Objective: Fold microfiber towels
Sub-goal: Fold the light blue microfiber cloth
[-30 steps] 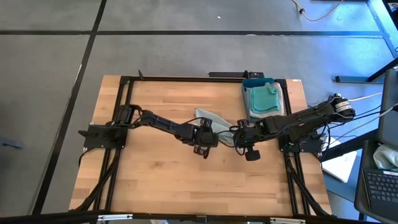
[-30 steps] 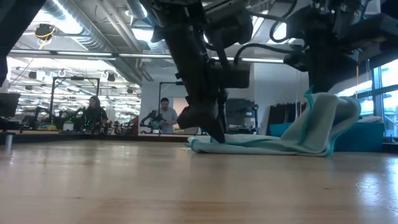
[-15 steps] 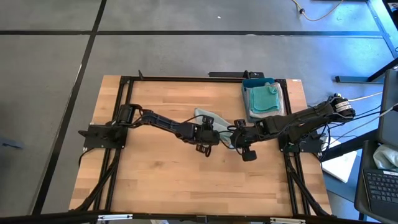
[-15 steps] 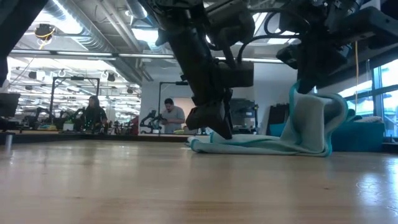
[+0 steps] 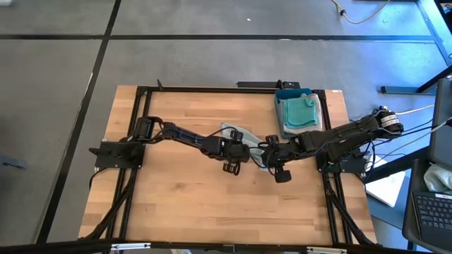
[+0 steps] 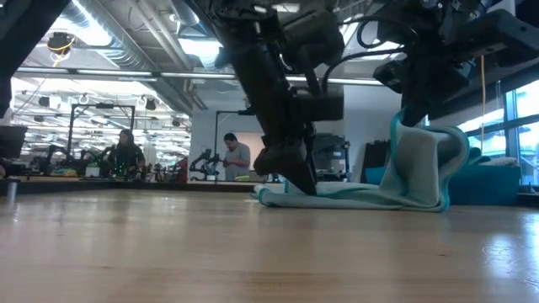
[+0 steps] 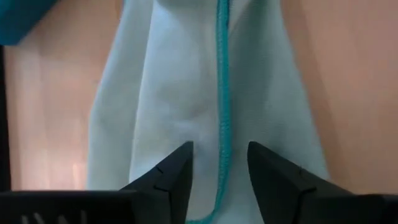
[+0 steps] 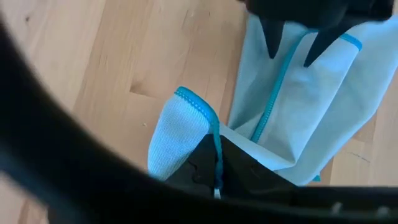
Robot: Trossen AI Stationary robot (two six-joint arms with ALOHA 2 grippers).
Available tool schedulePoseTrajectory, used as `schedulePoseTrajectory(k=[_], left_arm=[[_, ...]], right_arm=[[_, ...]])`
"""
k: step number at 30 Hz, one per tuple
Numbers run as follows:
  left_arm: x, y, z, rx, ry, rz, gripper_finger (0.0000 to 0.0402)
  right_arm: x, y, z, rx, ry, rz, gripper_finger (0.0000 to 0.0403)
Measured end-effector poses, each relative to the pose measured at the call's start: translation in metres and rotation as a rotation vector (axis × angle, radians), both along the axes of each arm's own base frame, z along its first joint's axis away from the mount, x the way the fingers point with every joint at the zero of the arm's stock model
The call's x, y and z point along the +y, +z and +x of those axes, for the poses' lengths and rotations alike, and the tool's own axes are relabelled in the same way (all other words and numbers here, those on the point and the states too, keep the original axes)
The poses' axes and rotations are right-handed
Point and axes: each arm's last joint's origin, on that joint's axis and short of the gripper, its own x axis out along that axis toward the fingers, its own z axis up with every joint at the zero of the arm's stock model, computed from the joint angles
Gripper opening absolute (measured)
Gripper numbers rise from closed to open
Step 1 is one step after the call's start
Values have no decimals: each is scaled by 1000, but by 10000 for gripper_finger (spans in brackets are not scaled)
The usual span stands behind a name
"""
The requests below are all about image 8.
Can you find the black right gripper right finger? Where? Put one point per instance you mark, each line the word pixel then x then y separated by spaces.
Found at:
pixel 248 174

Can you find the pale blue microfiber towel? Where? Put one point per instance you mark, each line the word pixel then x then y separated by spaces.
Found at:
pixel 311 109

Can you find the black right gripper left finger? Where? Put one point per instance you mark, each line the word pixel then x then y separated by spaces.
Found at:
pixel 199 168

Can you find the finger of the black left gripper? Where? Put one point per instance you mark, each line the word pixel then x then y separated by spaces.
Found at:
pixel 272 37
pixel 325 45

